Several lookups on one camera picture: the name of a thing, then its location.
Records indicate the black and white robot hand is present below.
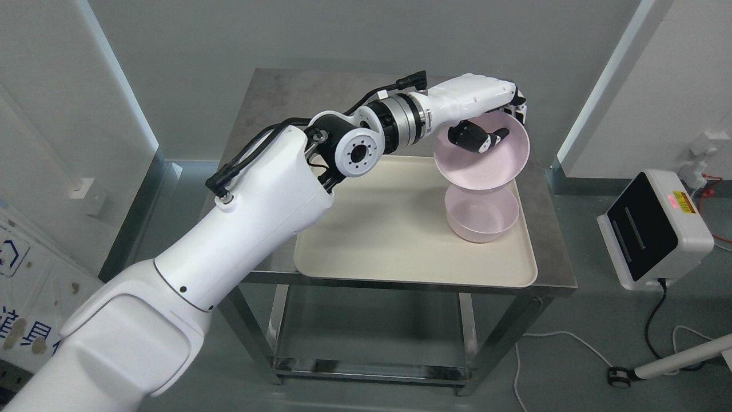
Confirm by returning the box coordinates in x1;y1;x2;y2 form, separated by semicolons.
408;73;528;153

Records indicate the pink bowl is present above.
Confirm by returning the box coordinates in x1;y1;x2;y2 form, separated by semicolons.
434;110;530;191
444;185;519;243

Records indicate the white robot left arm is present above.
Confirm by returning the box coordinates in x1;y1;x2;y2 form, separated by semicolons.
5;70;428;411

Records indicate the beige plastic tray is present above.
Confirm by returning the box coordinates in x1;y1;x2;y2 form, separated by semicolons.
295;156;538;288

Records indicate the stainless steel table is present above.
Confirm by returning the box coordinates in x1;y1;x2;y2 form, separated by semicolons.
214;69;578;397

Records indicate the white black box device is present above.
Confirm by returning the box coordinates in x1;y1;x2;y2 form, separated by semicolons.
597;169;714;292

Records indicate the white stand leg with caster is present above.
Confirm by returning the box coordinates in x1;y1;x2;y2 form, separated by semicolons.
607;334;731;389

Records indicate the white sign with blue text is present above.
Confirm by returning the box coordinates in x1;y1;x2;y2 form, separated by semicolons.
1;203;102;373

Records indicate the white wall socket right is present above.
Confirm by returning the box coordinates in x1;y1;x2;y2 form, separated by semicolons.
678;131;730;190

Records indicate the white wall socket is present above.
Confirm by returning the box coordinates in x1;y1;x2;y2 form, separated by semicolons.
70;177;108;216
678;131;730;190

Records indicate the black power cable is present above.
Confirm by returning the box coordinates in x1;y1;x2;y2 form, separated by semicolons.
645;279;706;371

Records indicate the white cable on floor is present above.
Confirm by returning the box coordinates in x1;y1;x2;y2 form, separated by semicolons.
513;325;732;412

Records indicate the white wall socket left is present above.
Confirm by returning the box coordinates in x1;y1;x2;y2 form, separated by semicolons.
70;177;108;216

